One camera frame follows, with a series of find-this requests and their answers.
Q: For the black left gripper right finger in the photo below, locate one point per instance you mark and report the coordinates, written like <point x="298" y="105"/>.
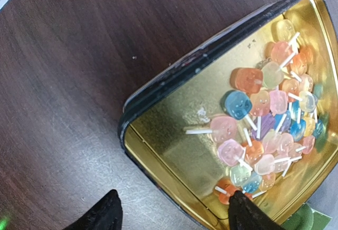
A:
<point x="244" y="214"/>

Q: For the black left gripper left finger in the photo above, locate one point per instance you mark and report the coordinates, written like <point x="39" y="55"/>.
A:
<point x="105" y="214"/>

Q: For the green tray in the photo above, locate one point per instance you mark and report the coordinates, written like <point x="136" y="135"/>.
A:
<point x="306" y="218"/>

